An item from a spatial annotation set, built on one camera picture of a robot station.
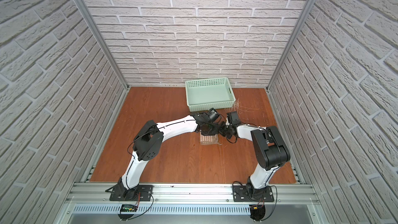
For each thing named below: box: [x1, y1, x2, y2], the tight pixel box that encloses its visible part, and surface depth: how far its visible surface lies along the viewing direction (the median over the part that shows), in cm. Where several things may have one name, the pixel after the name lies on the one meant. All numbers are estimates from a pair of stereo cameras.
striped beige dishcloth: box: [199, 131, 223, 146], surface depth 91 cm
